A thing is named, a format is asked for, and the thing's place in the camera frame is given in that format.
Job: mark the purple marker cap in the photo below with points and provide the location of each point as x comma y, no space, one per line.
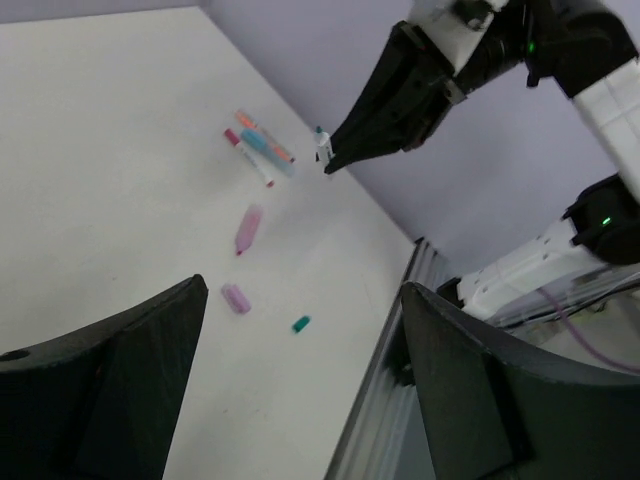
236,299

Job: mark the orange pen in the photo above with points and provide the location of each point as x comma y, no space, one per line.
248,121

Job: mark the white thin pen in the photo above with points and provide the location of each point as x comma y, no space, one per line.
235,141

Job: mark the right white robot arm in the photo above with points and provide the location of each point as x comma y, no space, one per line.
531,107

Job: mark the aluminium rail frame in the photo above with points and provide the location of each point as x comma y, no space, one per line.
387,404

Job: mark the light blue highlighter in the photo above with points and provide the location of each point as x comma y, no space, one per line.
259,143

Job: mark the pink highlighter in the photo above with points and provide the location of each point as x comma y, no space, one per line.
248,228

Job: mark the teal small cap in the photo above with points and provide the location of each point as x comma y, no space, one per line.
300,324

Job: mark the teal thin pen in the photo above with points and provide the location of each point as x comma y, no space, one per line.
324,148

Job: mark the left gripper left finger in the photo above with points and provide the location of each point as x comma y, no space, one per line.
103,401

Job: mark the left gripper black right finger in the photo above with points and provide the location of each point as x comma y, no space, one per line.
496,407

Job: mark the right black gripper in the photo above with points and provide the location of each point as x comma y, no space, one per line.
428,64

